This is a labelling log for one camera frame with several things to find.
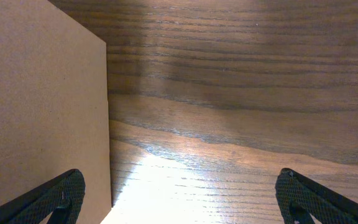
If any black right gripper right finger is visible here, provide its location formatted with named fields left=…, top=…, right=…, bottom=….
left=275, top=168, right=358, bottom=224

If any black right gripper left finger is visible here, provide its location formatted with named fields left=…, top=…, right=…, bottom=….
left=0, top=169, right=85, bottom=224

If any brown cardboard box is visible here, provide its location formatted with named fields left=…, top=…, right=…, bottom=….
left=0, top=0, right=111, bottom=223

